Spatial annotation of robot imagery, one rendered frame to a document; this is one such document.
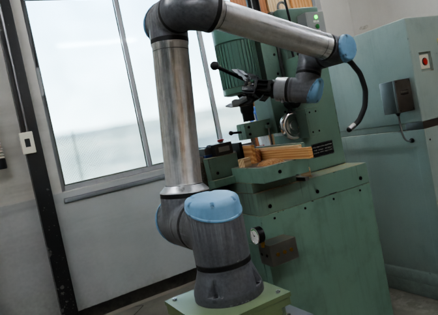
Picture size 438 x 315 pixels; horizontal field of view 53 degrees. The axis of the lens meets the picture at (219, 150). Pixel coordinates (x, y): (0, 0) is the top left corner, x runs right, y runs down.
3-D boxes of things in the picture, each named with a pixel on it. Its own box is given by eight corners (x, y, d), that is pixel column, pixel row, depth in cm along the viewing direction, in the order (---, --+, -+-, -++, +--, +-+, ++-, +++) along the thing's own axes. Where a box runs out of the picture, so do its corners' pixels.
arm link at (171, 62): (179, 256, 124) (152, -13, 122) (154, 247, 139) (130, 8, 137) (225, 245, 131) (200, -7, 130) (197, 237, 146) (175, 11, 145)
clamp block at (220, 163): (197, 180, 189) (193, 159, 189) (225, 173, 195) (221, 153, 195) (212, 180, 176) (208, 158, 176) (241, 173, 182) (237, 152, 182)
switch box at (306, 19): (303, 53, 194) (296, 16, 193) (321, 50, 198) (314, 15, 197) (311, 49, 188) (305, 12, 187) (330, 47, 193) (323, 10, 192)
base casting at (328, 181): (210, 208, 207) (206, 189, 207) (306, 180, 233) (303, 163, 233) (261, 217, 167) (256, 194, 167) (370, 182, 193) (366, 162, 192)
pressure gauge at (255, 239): (252, 248, 165) (248, 226, 164) (261, 245, 166) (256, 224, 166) (261, 250, 159) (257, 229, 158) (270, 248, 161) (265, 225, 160)
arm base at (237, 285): (276, 291, 115) (270, 254, 115) (210, 315, 108) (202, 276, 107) (245, 273, 133) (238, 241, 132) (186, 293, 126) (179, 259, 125)
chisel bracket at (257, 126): (239, 143, 194) (235, 124, 194) (265, 137, 200) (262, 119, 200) (248, 143, 188) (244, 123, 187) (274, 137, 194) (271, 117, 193)
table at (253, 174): (179, 185, 210) (176, 173, 210) (234, 171, 224) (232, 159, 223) (242, 190, 156) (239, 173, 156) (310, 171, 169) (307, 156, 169)
